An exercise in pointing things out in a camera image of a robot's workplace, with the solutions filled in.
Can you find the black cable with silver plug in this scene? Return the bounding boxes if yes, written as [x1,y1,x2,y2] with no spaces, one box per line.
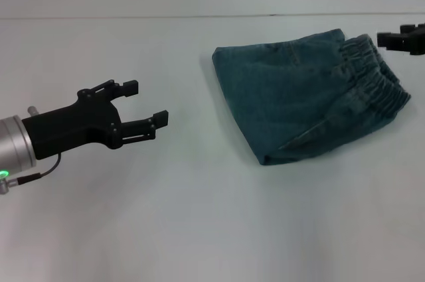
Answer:
[0,153,63,196]

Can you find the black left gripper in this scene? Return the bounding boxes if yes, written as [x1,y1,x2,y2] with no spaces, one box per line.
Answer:
[21,79,169,161]

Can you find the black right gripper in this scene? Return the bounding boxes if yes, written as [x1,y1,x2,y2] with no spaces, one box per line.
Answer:
[376,23,425,57]

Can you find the blue denim shorts with embroidery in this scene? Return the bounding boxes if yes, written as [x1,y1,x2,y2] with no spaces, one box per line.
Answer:
[211,28,412,167]

